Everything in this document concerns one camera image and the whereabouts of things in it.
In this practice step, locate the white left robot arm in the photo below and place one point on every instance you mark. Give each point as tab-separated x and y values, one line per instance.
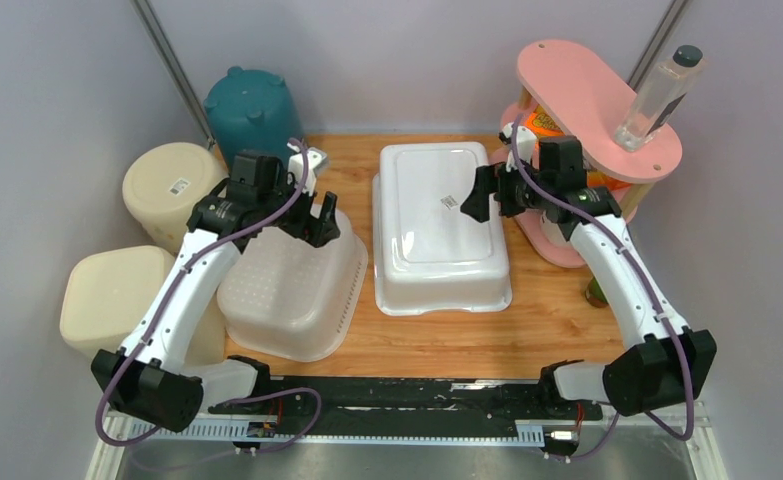
147	376

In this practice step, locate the orange snack box lower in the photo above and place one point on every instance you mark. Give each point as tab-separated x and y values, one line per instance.
599	180

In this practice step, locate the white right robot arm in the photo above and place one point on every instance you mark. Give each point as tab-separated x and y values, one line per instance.
665	362

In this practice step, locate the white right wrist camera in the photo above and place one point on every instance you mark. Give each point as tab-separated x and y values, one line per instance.
522	144

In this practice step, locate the green glass bottle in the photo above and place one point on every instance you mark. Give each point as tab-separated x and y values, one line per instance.
594	295

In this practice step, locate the cream square container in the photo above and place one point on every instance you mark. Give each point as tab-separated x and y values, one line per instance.
109	293

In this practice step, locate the white plastic tub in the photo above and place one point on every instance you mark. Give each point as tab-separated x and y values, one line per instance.
428	255

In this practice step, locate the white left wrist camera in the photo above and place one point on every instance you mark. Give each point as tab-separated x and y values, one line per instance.
306	164

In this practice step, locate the clear bottle black cap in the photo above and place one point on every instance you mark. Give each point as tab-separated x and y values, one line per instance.
663	90

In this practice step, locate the pink two-tier shelf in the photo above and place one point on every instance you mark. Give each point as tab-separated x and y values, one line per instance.
587	99

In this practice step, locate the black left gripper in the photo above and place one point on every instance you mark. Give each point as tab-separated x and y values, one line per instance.
319	231

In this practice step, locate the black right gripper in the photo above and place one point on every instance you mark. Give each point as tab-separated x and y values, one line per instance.
488	178

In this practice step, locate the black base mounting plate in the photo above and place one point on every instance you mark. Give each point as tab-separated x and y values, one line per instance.
410	407

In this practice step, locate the orange snack box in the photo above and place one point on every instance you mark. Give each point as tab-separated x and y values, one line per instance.
599	180
540	123

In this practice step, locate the orange snack box upper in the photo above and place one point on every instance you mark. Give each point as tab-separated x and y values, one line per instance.
540	123

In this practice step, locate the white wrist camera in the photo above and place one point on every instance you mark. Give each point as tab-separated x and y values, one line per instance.
306	164
522	144

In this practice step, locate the aluminium frame rail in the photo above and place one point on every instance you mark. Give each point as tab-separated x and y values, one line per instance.
259	433

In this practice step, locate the translucent white perforated basket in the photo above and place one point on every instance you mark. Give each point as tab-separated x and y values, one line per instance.
290	300

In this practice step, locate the cream large bucket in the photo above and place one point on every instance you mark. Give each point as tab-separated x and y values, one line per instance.
162	186

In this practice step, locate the teal plastic bucket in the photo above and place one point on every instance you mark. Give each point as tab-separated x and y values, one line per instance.
252	110

